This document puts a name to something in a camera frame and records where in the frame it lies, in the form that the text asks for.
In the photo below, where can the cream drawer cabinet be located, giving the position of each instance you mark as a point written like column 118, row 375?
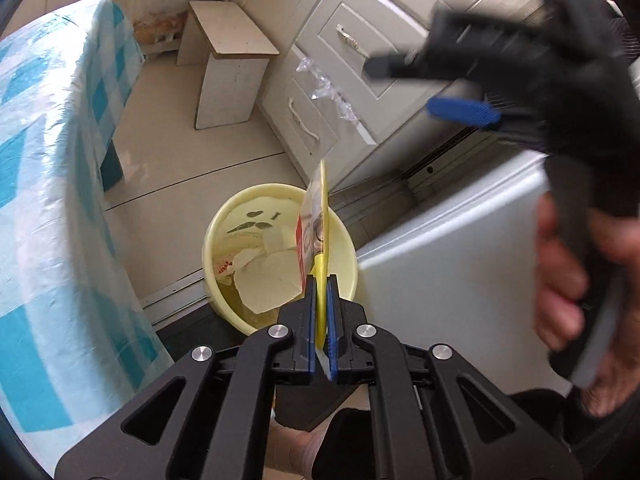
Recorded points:
column 400, row 25

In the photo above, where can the white appliance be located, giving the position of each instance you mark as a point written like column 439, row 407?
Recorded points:
column 450, row 240

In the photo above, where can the printed white plastic bag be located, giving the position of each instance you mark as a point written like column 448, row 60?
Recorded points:
column 255, row 220

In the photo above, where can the white wooden stool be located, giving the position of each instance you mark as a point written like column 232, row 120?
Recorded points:
column 235, row 35

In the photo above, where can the yellow plastic bucket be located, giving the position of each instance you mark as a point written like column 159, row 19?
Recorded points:
column 344, row 260

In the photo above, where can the bag with brown contents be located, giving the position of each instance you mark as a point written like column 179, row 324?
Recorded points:
column 157, row 30

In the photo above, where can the person's right hand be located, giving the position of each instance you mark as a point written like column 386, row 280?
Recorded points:
column 560, row 270

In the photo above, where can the blue checked tablecloth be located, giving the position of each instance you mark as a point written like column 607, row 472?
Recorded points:
column 50, row 160

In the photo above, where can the white paper scrap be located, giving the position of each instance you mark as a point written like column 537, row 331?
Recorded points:
column 270, row 275

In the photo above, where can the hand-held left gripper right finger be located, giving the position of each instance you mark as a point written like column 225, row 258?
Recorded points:
column 332, row 332

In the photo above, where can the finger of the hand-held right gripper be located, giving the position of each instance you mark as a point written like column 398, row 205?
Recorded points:
column 465, row 112
column 450, row 55

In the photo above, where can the yellow snack wrapper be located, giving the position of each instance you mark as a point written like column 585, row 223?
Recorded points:
column 322, row 220

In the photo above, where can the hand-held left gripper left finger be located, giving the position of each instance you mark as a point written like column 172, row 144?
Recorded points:
column 311, row 320

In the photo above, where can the clear plastic wrap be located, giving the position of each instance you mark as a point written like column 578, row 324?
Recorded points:
column 325, row 87

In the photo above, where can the person's right forearm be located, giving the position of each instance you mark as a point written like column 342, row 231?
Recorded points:
column 610, row 445

